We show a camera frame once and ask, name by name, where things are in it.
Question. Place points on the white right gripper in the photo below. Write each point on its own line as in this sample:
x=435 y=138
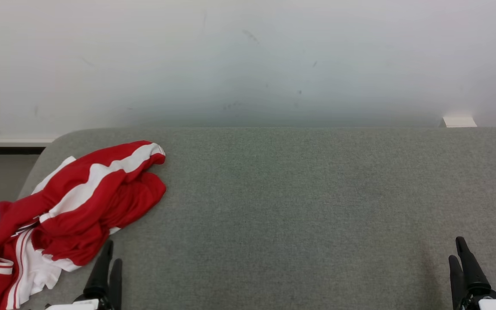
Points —
x=493 y=304

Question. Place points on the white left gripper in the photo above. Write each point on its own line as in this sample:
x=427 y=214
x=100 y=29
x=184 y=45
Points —
x=88 y=304

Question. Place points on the small white wall box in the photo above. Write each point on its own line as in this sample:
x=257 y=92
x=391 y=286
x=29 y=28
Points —
x=460 y=122

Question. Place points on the white wall baseboard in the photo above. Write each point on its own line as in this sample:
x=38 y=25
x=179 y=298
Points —
x=7 y=140

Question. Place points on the red jersey number 23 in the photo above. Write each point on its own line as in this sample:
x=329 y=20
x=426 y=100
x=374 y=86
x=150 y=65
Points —
x=71 y=245

